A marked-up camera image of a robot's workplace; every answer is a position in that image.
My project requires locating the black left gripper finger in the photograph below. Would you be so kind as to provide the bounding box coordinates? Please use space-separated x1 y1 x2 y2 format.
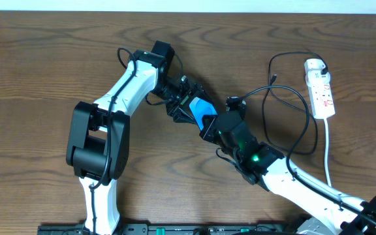
194 85 214 105
173 106 196 124

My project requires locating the blue Galaxy smartphone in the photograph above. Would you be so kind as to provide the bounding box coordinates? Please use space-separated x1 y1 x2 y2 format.
189 97 217 130

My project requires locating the black USB charger cable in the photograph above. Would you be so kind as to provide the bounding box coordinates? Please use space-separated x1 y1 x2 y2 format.
261 51 329 156

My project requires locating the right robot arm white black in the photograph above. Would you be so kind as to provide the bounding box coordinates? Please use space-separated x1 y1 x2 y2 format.
196 111 376 234

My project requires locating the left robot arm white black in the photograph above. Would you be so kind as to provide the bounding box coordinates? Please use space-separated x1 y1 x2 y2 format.
66 41 217 234

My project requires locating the white power strip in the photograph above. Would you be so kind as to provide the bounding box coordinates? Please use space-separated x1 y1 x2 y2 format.
304 59 336 119

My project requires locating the white power strip cord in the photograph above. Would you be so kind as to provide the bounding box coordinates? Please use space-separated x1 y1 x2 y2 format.
322 117 333 187

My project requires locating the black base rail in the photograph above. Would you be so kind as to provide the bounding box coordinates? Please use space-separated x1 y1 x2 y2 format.
37 224 297 235

